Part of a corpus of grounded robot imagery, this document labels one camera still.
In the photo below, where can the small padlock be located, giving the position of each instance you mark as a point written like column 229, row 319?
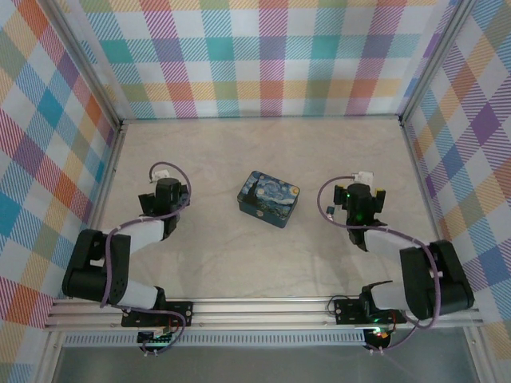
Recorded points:
column 330, row 209

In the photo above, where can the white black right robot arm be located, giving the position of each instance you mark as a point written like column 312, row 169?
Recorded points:
column 415, row 279

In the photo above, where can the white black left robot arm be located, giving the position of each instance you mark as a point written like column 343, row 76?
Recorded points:
column 88, row 259

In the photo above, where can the starry night tin box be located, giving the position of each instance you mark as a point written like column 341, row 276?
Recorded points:
column 267, row 195

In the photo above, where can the aluminium side rail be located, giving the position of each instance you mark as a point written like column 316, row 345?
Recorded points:
column 427, row 199
column 101, row 199

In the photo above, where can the aluminium rear rail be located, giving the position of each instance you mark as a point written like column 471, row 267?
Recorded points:
column 259, row 118

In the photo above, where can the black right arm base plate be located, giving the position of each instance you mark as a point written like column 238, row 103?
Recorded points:
column 345, row 311

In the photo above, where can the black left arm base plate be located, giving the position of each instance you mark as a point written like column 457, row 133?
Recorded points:
column 179, row 313

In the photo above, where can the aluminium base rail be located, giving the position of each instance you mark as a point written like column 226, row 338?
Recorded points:
column 259, row 309

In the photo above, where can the aluminium corner post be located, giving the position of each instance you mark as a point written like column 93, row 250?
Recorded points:
column 434, row 60
column 87, row 64

